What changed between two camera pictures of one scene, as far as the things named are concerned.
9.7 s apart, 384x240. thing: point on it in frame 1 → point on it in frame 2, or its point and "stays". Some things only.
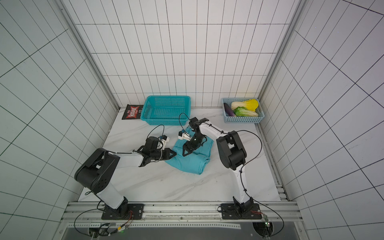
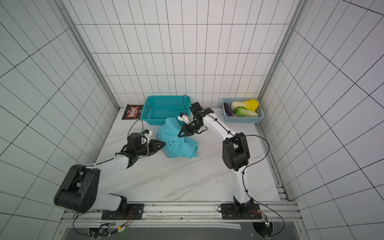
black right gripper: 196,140 → 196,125
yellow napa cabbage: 251,104 stays
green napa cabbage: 243,111 stays
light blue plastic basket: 259,119 stays
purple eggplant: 228,110 stays
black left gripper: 167,151 → 155,146
